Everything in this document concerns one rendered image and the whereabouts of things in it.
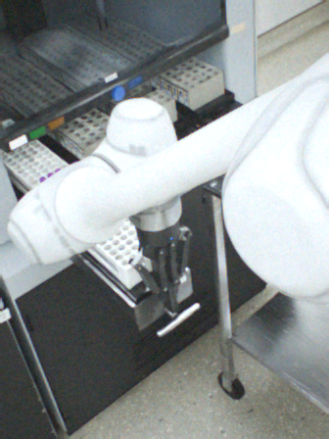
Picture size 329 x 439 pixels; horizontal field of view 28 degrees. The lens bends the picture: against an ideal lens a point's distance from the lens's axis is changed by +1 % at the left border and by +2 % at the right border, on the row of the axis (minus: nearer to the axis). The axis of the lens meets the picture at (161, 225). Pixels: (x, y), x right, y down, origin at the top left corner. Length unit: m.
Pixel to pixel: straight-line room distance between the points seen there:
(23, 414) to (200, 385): 0.58
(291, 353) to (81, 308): 0.56
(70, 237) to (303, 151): 0.54
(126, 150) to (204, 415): 1.21
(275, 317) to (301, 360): 0.15
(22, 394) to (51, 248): 0.86
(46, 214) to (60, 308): 0.72
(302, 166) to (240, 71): 1.36
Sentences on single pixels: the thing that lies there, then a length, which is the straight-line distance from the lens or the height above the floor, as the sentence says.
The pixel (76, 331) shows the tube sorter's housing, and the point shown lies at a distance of 1.67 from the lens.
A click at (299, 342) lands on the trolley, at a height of 0.28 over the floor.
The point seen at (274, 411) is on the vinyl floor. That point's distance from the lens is 2.02.
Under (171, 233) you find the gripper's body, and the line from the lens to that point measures 1.08.
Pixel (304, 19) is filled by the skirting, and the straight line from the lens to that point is 3.72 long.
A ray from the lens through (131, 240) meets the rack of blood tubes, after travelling 1.26.
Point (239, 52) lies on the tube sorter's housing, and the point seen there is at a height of 0.90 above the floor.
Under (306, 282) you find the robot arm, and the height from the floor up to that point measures 1.43.
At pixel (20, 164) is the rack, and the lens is 1.51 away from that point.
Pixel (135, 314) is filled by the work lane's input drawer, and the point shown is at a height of 0.79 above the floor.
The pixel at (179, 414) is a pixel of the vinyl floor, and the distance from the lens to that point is 2.03.
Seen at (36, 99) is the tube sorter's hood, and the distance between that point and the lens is 1.37.
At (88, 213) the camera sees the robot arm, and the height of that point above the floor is 1.19.
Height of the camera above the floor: 1.73
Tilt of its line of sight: 43 degrees down
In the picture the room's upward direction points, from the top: 9 degrees counter-clockwise
